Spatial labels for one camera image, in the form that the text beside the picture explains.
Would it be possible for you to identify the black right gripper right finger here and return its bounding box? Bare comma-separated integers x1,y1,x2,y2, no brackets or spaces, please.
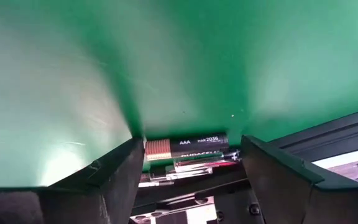
240,135,358,224

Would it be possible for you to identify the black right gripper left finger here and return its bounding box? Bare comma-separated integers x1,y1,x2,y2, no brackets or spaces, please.
47,138,145,224

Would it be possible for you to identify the green table mat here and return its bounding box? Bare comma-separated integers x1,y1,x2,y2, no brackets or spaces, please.
0,0,358,188

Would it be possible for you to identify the black copper Duracell battery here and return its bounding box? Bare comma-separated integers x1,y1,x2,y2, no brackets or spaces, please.
144,133,230,162

